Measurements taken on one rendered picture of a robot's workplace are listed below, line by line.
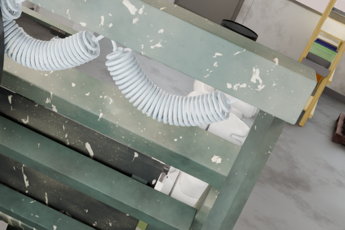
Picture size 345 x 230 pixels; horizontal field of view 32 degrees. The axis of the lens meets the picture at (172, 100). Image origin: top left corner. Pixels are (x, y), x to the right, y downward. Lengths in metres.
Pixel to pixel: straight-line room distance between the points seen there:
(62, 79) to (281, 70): 0.69
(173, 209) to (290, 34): 8.83
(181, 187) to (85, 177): 1.45
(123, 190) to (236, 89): 0.67
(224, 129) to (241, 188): 1.07
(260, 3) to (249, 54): 9.36
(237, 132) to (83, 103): 0.87
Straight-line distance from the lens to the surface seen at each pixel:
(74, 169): 1.77
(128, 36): 1.20
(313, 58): 8.60
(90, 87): 1.65
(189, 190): 3.15
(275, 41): 10.53
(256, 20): 10.56
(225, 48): 1.17
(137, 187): 1.76
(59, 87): 1.64
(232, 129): 2.33
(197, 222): 1.80
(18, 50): 1.42
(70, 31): 1.83
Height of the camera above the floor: 2.46
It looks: 20 degrees down
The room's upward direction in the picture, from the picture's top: 24 degrees clockwise
